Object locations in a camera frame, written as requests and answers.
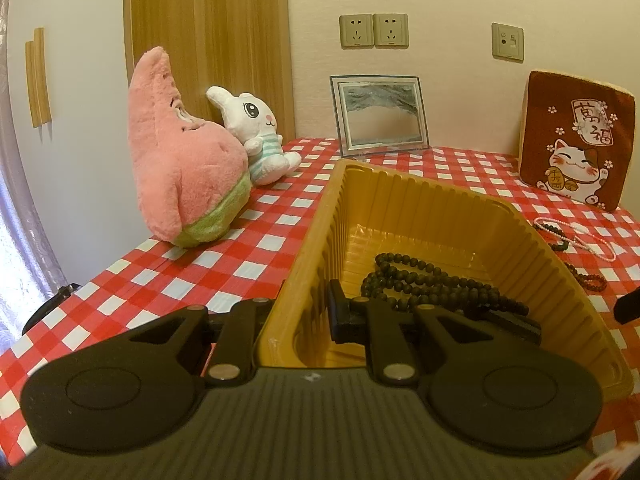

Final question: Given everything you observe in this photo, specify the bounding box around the wooden wall panel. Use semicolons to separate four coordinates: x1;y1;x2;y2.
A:
123;0;296;146

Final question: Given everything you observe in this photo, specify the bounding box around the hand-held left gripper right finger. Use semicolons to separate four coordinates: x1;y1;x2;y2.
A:
327;280;523;386

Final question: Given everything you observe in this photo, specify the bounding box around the sand art picture frame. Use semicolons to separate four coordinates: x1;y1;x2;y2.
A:
329;75;431;157

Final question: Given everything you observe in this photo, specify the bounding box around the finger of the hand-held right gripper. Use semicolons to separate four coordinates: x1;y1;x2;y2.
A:
614;290;640;325

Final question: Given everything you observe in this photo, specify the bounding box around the white rabbit plush toy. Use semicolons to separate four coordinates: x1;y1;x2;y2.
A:
206;86;302;186

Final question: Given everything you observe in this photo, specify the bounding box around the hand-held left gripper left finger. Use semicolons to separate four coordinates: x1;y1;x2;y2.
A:
129;298;273;387

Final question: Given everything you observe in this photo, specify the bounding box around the white pearl necklace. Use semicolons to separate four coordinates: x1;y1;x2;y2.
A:
533;217;618;262

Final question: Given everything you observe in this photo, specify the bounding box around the dark bead necklace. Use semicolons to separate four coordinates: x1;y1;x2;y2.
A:
360;252;543;346

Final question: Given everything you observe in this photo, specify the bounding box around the dark green bead bracelet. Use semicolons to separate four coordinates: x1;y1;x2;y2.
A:
532;221;572;253

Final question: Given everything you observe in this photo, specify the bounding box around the dark red bead bracelet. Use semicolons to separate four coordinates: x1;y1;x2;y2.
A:
564;261;608;293

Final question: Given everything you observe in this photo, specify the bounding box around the wooden wardrobe handle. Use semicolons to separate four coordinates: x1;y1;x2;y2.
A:
25;40;41;128
33;27;52;123

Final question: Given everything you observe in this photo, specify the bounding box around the pink starfish plush toy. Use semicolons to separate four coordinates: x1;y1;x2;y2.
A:
126;46;252;248

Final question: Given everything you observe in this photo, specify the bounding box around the beige wall data socket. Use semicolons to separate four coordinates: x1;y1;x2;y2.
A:
491;22;524;62

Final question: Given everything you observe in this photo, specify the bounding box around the red white checkered tablecloth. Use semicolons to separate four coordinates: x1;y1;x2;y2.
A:
0;135;640;466

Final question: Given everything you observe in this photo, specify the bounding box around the yellow plastic tray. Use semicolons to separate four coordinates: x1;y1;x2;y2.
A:
255;158;635;403

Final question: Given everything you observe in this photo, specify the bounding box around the beige wall power socket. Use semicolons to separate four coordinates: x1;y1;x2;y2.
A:
339;14;374;49
373;13;409;48

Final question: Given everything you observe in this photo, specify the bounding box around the black chair part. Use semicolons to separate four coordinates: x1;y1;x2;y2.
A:
27;282;82;328

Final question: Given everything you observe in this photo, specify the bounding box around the brown lucky cat cushion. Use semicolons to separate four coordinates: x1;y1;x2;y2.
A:
518;70;638;209

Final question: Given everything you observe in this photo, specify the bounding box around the light purple curtain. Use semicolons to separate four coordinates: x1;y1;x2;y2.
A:
0;0;68;341

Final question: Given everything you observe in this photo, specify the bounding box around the red white printed cloth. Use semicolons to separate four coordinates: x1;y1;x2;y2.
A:
580;442;640;480

